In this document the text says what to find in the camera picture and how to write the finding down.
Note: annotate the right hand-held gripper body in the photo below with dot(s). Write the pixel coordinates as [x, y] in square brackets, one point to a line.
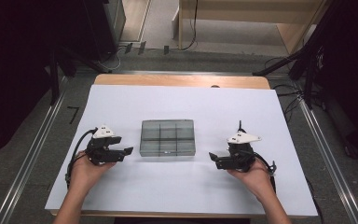
[240, 155]

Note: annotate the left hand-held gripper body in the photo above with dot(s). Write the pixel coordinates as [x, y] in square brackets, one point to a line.
[104, 132]

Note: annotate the clear plastic compartment box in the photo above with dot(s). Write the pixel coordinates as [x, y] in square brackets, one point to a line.
[167, 138]

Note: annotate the person's right hand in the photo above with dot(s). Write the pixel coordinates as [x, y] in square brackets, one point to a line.
[258, 179]

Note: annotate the person's left hand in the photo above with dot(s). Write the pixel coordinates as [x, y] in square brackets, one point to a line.
[84, 174]

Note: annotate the black stand legs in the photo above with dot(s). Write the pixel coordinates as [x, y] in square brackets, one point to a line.
[54, 77]
[307, 62]

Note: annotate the light wooden table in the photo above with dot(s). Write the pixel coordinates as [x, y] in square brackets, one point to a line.
[180, 80]

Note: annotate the black cabinet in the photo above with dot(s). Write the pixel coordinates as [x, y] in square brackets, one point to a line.
[105, 25]

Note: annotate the black curtain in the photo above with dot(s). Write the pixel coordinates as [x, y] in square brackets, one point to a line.
[12, 62]
[354, 62]

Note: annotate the light wooden bench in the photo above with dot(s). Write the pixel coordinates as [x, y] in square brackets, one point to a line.
[248, 9]

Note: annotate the metal floor rail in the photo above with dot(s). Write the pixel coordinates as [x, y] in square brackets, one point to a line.
[28, 161]
[329, 155]

